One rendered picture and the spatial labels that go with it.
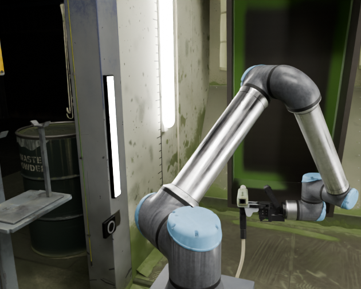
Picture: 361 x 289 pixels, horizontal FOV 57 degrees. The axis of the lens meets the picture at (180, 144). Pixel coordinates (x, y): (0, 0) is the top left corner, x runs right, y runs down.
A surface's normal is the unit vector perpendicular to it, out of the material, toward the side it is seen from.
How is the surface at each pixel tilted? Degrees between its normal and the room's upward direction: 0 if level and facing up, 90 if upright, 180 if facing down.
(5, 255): 90
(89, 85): 90
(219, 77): 90
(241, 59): 102
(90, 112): 90
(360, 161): 57
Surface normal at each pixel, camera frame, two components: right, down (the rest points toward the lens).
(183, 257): -0.38, 0.23
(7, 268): 0.94, 0.07
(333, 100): -0.26, 0.43
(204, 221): 0.03, -0.95
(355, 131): -0.30, -0.34
